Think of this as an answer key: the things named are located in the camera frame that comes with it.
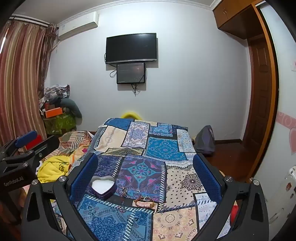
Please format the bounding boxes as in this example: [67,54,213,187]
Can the small black wall monitor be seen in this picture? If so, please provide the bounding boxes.
[116,62,146,84]

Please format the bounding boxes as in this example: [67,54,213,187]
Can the silver ring keychain cluster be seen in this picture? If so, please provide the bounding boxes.
[121,187,130,198]

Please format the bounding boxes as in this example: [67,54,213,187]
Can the pile of printed clothes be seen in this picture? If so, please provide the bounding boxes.
[39,84,70,109]

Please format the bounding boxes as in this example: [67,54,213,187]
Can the white wall air conditioner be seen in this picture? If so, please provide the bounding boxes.
[58,11,99,41]

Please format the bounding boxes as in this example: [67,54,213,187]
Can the patchwork patterned bedspread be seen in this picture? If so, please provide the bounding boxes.
[52,117,232,241]

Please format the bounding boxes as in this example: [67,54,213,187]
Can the green patterned storage box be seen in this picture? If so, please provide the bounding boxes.
[43,113,76,135]

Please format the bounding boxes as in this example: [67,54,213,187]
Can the orange shoe box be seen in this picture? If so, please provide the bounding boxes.
[45,108,63,118]

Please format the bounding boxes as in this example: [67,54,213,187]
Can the brown wooden overhead cabinet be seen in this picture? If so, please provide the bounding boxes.
[213,0,263,40]

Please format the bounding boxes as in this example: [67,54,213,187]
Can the striped red brown curtain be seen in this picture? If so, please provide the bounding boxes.
[1,20,57,145]

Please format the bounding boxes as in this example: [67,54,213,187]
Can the purple heart-shaped tin box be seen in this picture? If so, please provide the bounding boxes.
[89,176,117,200]

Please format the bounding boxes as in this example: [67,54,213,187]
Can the yellow round object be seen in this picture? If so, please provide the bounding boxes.
[121,111,142,120]

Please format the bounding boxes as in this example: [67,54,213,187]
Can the large black wall television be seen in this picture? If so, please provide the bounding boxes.
[105,33,158,64]

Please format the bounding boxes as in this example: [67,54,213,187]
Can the red flat box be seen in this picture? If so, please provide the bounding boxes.
[25,135,43,151]

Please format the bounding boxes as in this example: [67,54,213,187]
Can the red orange braided bracelet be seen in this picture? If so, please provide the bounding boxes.
[134,195,156,208]

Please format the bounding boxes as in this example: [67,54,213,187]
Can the grey purple backpack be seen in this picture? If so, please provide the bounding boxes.
[193,125,215,155]

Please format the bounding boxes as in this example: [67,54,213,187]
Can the brown wooden door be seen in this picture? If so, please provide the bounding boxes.
[243,35,272,160]

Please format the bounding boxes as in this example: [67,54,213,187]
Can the white cabinet with stickers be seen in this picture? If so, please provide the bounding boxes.
[264,165,295,240]

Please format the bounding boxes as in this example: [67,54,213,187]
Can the red string beaded bracelet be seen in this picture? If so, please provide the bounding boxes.
[116,200,127,213]

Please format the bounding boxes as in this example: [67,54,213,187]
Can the yellow cartoon blanket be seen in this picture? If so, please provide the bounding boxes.
[37,156,72,183]

